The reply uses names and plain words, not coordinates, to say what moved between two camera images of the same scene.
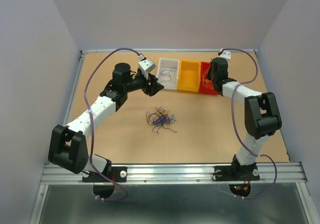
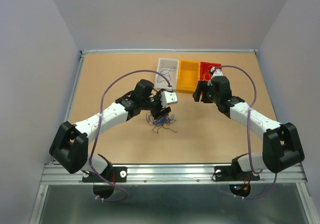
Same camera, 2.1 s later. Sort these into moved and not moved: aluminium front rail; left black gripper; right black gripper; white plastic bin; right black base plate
Moved: right black gripper; left black gripper
Not moved: right black base plate; white plastic bin; aluminium front rail
